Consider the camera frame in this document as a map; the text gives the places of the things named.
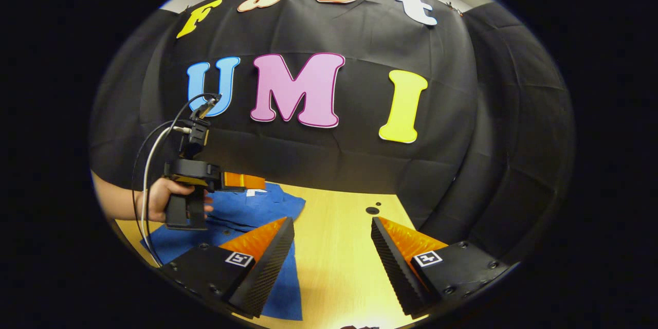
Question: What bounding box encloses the blue jacket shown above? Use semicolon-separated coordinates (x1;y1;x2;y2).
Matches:
140;182;306;321

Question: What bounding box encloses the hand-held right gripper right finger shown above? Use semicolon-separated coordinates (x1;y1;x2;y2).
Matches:
371;216;512;318

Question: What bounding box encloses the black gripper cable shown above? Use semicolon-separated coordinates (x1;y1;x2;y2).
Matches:
131;94;219;268

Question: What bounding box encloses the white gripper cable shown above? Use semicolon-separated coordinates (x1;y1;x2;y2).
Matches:
141;126;191;253

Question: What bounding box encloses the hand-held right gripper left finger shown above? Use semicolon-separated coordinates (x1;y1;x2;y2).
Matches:
157;216;295;318

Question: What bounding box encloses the black backdrop cloth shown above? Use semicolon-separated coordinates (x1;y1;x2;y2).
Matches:
88;0;575;263

